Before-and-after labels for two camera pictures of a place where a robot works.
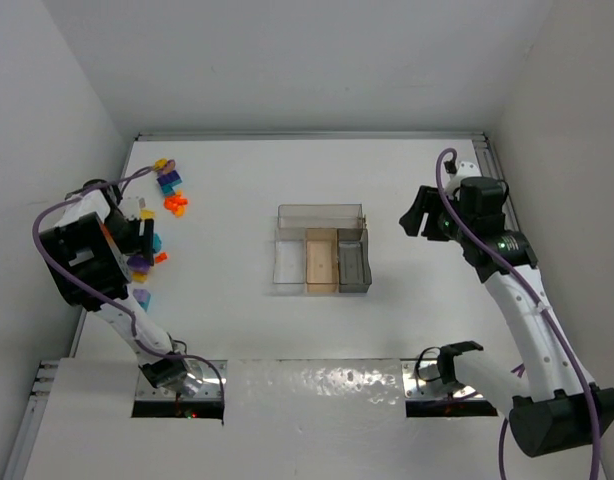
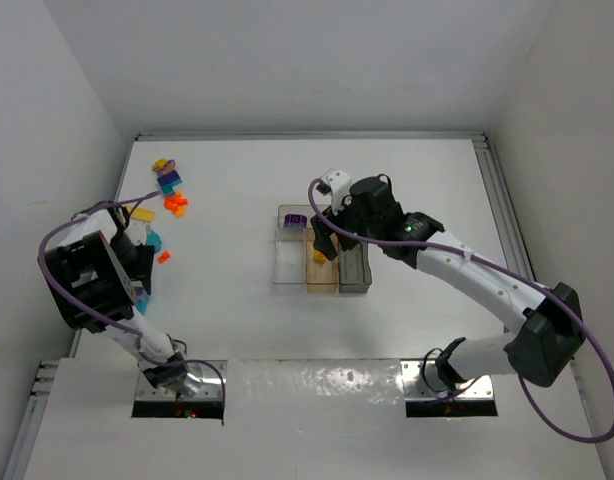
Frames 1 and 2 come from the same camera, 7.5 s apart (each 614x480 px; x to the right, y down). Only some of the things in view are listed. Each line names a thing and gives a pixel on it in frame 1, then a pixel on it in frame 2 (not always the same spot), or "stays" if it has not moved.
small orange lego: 161,257 stays
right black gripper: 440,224 to 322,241
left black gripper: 148,240 to 141,261
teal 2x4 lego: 145,304 stays
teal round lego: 157,243 stays
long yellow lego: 147,214 stays
